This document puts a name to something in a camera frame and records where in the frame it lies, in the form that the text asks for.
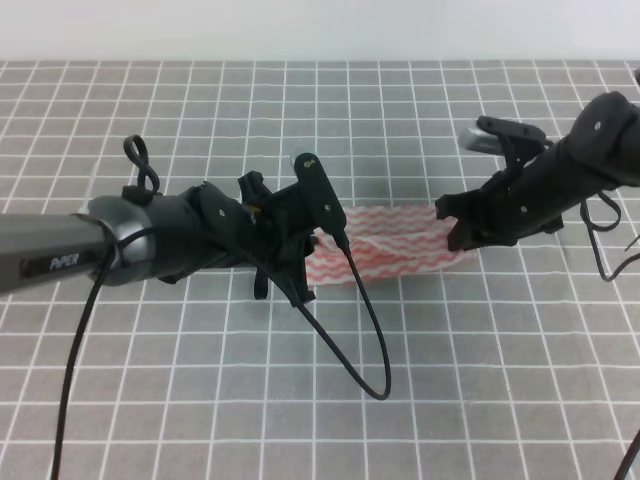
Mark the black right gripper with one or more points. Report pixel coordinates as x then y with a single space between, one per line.
499 213

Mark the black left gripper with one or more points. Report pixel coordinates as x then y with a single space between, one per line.
271 231

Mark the pink white wavy towel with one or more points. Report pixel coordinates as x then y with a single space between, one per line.
385 242

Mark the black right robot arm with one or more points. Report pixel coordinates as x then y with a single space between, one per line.
542 179

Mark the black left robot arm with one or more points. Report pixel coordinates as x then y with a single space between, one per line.
138 236

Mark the grey checked tablecloth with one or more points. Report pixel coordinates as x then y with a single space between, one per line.
519 363

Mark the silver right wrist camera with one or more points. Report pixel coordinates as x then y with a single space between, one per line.
474 139

